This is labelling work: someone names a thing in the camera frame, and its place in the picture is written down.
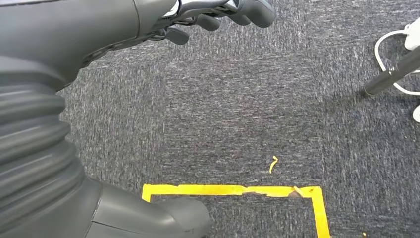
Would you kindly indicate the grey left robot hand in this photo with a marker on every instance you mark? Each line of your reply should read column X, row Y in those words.
column 82, row 26

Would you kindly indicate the yellow tape scrap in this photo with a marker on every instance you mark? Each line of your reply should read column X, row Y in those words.
column 273, row 164

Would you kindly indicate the yellow torn tape square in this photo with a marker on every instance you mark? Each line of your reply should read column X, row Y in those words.
column 213, row 190

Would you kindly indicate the stainless steel workbench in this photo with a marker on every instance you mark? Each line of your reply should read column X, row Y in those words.
column 390, row 75

